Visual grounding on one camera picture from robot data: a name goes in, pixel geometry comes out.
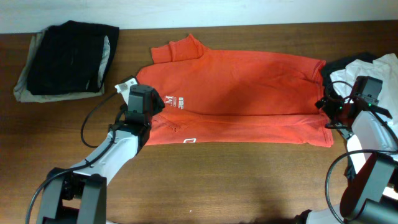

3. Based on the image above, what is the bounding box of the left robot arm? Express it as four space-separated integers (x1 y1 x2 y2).
33 85 165 224

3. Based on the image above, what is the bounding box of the folded beige garment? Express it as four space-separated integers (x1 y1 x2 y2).
13 29 111 103

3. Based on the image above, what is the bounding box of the dark navy garment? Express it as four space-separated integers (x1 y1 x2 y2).
321 52 377 183

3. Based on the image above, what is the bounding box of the folded black garment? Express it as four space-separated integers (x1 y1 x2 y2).
27 21 119 95

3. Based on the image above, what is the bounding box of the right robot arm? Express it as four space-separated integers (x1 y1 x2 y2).
293 76 397 224

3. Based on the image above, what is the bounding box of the white garment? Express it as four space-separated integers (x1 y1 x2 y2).
330 53 398 200

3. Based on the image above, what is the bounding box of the red printed t-shirt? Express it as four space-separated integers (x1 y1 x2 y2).
137 35 333 147

